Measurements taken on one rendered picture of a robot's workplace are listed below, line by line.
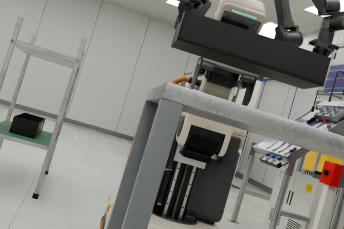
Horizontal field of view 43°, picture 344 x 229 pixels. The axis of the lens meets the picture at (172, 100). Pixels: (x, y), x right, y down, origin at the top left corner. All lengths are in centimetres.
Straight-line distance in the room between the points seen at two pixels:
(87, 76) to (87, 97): 51
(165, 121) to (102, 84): 976
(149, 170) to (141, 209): 7
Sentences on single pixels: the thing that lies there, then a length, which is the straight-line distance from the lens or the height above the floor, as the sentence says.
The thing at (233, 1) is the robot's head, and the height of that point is 133.
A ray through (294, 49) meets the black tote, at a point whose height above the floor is 112.
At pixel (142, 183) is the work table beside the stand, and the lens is 77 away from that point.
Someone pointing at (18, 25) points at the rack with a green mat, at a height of 104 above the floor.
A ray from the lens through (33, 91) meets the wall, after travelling 1054.
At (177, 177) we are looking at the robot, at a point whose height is 47.
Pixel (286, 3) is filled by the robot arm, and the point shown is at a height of 139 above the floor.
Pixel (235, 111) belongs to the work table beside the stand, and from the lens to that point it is 78.
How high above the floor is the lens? 74
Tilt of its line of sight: 3 degrees up
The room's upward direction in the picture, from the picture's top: 17 degrees clockwise
